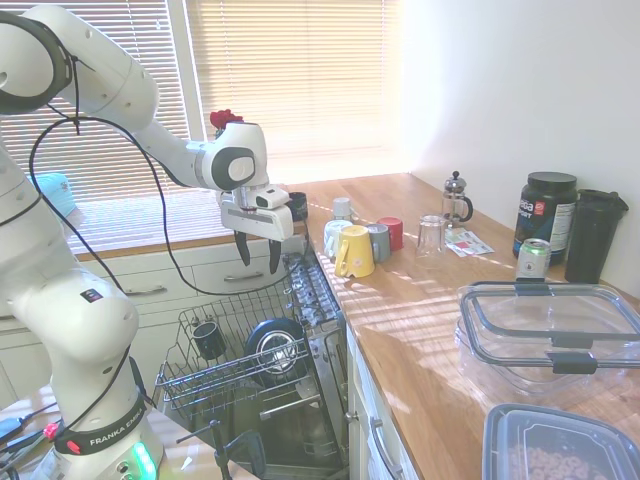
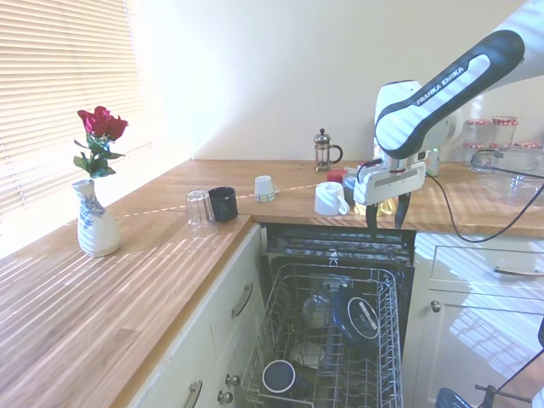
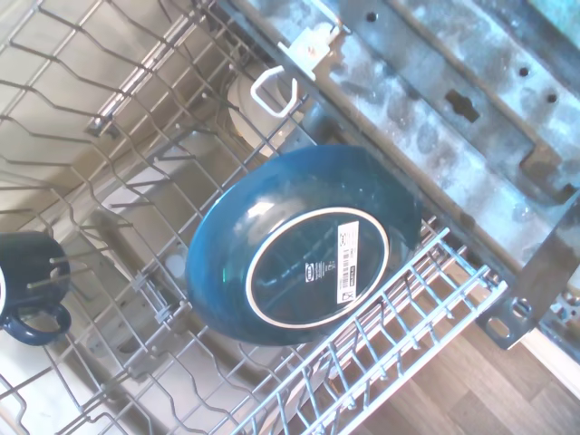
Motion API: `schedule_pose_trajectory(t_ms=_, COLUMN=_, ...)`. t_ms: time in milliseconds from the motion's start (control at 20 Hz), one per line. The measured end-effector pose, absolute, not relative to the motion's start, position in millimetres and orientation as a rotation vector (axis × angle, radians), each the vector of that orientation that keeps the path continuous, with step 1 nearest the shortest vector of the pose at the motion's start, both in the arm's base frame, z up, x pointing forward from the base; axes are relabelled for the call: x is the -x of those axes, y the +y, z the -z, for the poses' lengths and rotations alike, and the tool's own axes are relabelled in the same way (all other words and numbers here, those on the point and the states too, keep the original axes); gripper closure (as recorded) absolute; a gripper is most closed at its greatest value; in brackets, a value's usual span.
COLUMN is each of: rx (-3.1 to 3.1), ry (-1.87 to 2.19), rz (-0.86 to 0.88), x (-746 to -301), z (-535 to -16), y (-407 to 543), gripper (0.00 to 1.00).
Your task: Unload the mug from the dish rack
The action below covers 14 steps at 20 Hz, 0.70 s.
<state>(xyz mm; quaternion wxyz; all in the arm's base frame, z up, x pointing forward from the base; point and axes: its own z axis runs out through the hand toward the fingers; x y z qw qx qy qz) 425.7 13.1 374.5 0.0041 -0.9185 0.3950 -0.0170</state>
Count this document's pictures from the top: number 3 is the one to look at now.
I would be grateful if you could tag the dark blue ceramic mug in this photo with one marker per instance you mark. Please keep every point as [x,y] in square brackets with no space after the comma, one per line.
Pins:
[27,258]

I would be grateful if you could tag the white plastic rack clip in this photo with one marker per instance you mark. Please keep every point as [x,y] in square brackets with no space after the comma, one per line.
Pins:
[265,108]

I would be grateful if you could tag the white plastic rail bracket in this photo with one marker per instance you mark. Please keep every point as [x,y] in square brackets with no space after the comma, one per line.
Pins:
[308,47]

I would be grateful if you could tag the small white round cap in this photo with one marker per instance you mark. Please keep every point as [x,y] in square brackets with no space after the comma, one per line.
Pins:
[175,265]

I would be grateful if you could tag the built-in steel dishwasher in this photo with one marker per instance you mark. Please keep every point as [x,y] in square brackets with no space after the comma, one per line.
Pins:
[408,68]

